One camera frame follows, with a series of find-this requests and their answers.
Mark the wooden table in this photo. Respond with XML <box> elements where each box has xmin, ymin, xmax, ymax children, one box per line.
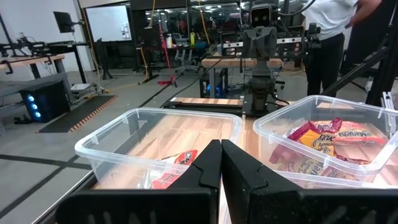
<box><xmin>201</xmin><ymin>57</ymin><xmax>284</xmax><ymax>100</ymax></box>

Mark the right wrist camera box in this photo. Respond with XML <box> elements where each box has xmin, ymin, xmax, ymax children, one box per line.
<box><xmin>249</xmin><ymin>3</ymin><xmax>272</xmax><ymax>29</ymax></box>

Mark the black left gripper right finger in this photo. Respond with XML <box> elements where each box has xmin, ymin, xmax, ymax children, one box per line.
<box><xmin>222</xmin><ymin>139</ymin><xmax>398</xmax><ymax>224</ymax></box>

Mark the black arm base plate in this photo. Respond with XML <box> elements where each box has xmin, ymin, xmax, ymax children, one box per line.
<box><xmin>241</xmin><ymin>93</ymin><xmax>282</xmax><ymax>118</ymax></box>

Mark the person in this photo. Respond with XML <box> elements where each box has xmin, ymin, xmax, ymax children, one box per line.
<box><xmin>303</xmin><ymin>0</ymin><xmax>384</xmax><ymax>98</ymax></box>

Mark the clear plastic bin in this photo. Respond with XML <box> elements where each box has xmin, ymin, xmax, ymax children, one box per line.
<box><xmin>275</xmin><ymin>169</ymin><xmax>398</xmax><ymax>190</ymax></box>
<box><xmin>252</xmin><ymin>95</ymin><xmax>398</xmax><ymax>178</ymax></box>
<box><xmin>74</xmin><ymin>107</ymin><xmax>243</xmax><ymax>190</ymax></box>

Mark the white wall board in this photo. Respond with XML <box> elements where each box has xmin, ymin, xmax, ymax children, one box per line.
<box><xmin>84</xmin><ymin>3</ymin><xmax>133</xmax><ymax>44</ymax></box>

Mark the black computer with blue lights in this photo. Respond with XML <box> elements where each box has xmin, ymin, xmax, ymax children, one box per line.
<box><xmin>19</xmin><ymin>80</ymin><xmax>72</xmax><ymax>124</ymax></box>

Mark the wooden workbench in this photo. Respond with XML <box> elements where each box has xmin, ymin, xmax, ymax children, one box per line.
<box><xmin>0</xmin><ymin>54</ymin><xmax>67</xmax><ymax>78</ymax></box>

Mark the red Maruchan ramen pack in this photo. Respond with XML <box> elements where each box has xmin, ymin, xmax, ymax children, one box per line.
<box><xmin>287</xmin><ymin>117</ymin><xmax>343</xmax><ymax>156</ymax></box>
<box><xmin>310</xmin><ymin>119</ymin><xmax>388</xmax><ymax>147</ymax></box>
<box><xmin>269</xmin><ymin>144</ymin><xmax>358</xmax><ymax>181</ymax></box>

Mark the orange Maruchan ramen pack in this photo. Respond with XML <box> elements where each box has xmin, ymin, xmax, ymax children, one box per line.
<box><xmin>136</xmin><ymin>149</ymin><xmax>199</xmax><ymax>190</ymax></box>

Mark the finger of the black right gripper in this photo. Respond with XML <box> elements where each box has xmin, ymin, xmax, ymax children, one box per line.
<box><xmin>243</xmin><ymin>27</ymin><xmax>261</xmax><ymax>60</ymax></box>
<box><xmin>259</xmin><ymin>27</ymin><xmax>277</xmax><ymax>60</ymax></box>

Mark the white floor box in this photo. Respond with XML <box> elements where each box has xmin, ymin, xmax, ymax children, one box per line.
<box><xmin>70</xmin><ymin>82</ymin><xmax>91</xmax><ymax>92</ymax></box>

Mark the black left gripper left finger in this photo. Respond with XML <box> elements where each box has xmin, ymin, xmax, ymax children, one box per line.
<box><xmin>55</xmin><ymin>139</ymin><xmax>223</xmax><ymax>224</ymax></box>

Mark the black hazard-striped floor mat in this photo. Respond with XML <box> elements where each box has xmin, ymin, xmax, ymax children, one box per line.
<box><xmin>37</xmin><ymin>95</ymin><xmax>119</xmax><ymax>134</ymax></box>

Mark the red broom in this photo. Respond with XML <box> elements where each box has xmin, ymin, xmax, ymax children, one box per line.
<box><xmin>157</xmin><ymin>24</ymin><xmax>178</xmax><ymax>88</ymax></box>

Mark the black monitor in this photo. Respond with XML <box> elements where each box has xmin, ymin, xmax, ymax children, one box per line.
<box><xmin>52</xmin><ymin>11</ymin><xmax>76</xmax><ymax>34</ymax></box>

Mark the black computer tower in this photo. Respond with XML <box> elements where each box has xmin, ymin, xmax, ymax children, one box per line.
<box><xmin>200</xmin><ymin>73</ymin><xmax>224</xmax><ymax>100</ymax></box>

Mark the grey office chair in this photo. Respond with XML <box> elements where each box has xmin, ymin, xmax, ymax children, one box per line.
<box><xmin>172</xmin><ymin>32</ymin><xmax>201</xmax><ymax>76</ymax></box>

